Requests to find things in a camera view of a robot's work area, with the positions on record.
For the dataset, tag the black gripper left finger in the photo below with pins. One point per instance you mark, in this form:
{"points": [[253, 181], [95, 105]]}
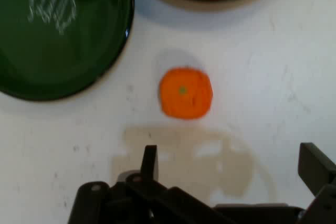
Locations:
{"points": [[149, 161]]}

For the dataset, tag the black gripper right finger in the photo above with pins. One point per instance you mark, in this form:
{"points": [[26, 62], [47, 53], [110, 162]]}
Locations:
{"points": [[315, 166]]}

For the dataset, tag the orange toy tangerine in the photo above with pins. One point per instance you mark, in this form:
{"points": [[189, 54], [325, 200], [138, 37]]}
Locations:
{"points": [[185, 93]]}

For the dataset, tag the dark green round plate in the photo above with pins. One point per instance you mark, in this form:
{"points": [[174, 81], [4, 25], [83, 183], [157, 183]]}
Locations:
{"points": [[57, 40]]}

